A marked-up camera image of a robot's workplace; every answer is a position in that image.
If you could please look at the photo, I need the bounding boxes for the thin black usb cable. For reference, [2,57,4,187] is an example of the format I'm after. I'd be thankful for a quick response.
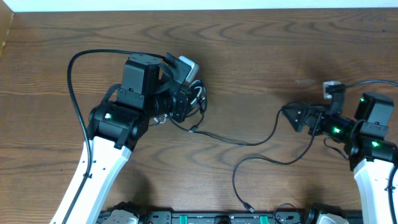
[167,102,324,213]

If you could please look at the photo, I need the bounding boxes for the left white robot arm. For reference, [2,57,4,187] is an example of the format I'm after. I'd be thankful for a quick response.
[51,51,200,223]

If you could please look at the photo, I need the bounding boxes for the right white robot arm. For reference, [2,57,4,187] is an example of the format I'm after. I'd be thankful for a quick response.
[282,91,397,223]

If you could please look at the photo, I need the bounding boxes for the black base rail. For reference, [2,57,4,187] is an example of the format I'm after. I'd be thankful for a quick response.
[96,202,364,224]

